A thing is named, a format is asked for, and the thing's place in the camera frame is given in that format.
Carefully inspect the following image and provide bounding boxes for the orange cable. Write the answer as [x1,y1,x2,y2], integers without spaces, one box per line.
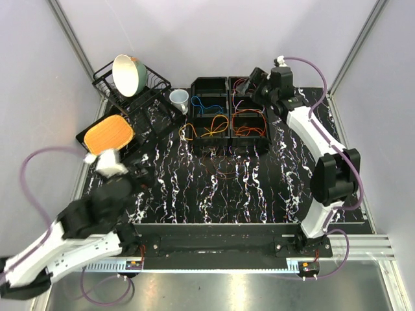
[233,109,267,137]

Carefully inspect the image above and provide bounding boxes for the blue cable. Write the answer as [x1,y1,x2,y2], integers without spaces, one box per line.
[190,95,228,113]

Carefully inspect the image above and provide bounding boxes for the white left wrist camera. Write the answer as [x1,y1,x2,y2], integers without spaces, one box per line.
[84,148,128,178]

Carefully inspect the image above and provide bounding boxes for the black wire dish rack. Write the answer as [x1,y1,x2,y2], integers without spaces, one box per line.
[92,62,185,126]

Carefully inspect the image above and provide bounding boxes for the white cable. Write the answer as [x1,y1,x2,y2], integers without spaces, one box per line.
[229,93,263,116]

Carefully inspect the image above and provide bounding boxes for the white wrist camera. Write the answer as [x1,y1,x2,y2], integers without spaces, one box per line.
[84,148,128,178]
[274,55,289,67]

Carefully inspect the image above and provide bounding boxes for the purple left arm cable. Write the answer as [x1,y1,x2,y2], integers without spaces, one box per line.
[0,146,88,286]

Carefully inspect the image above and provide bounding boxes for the white and green bowl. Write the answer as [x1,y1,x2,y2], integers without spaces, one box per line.
[112,54,148,97]

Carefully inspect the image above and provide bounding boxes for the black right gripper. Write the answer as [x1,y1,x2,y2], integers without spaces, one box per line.
[236,68,278,111]

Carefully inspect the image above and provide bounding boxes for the yellow cable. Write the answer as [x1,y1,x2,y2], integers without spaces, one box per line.
[178,115,230,139]

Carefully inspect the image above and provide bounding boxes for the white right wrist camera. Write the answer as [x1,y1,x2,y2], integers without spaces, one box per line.
[274,55,289,67]

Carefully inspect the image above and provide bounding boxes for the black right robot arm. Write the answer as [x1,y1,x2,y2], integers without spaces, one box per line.
[235,65,362,257]

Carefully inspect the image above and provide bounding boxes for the white measuring cup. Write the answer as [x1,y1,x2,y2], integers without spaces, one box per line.
[169,89,189,115]

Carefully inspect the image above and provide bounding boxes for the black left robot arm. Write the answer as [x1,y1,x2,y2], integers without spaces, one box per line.
[1,165,156,301]

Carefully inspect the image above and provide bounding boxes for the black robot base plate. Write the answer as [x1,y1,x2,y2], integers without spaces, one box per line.
[130,224,333,273]

